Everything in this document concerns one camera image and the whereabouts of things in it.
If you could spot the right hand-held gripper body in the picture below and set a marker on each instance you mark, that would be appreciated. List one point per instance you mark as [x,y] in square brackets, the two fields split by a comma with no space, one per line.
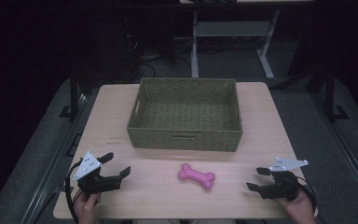
[282,183]

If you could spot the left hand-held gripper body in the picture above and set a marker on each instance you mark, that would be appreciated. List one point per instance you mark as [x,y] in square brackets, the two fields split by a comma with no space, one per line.
[90,179]

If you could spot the pink bone-shaped dog toy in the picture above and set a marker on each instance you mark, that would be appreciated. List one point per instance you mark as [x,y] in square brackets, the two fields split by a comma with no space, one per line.
[196,176]

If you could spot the green woven basket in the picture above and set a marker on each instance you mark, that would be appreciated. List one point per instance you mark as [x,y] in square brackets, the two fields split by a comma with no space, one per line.
[185,115]

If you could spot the person's left hand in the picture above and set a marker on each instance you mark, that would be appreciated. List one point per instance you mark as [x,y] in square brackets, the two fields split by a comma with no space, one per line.
[87,209]

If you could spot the person's right hand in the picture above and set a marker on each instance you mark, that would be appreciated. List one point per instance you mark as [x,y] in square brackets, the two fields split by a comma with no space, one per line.
[299,209]

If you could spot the black metal stand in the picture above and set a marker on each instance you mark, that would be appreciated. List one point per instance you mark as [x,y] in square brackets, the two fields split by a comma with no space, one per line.
[332,93]
[74,93]

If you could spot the grey metal desk frame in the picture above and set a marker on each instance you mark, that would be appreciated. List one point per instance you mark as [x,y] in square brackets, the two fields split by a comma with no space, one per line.
[231,40]

